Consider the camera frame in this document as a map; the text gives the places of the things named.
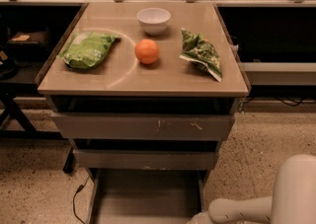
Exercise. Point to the grey bottom drawer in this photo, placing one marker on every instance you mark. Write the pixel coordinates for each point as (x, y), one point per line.
(145, 197)

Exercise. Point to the grey drawer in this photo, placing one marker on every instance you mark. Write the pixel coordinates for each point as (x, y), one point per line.
(130, 126)
(142, 160)
(145, 197)

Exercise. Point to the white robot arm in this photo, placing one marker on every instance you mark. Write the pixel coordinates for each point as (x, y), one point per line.
(293, 200)

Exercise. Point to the grey middle drawer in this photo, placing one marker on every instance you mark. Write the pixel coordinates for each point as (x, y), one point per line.
(142, 160)

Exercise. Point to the grey drawer cabinet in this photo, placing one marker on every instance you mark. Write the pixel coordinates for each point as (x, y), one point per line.
(171, 85)

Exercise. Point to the grey top drawer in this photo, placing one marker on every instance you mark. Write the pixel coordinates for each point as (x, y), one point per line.
(130, 126)

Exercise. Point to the dark green chip bag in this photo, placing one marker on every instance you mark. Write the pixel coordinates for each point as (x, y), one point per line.
(197, 50)

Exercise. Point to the orange fruit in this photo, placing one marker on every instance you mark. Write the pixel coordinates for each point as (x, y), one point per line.
(147, 51)

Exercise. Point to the white bowl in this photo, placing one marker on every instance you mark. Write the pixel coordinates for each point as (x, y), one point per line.
(153, 21)

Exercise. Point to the light green snack bag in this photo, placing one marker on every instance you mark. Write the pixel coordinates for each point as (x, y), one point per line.
(87, 50)

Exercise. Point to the black table frame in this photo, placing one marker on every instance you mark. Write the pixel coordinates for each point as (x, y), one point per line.
(12, 110)

